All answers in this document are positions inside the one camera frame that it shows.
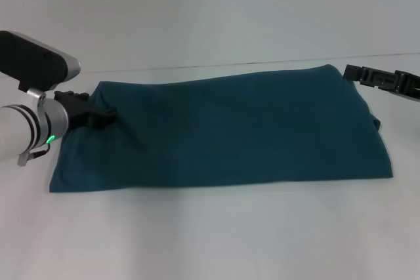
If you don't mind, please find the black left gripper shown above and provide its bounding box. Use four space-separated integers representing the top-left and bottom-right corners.
53 89 118 130

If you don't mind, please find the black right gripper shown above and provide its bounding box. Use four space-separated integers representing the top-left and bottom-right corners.
342 64 420 102

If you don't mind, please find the teal FREE print T-shirt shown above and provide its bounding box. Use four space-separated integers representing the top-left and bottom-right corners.
49 64 394 195

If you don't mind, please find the left arm connector cable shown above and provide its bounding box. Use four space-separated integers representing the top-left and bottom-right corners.
17 144 53 167

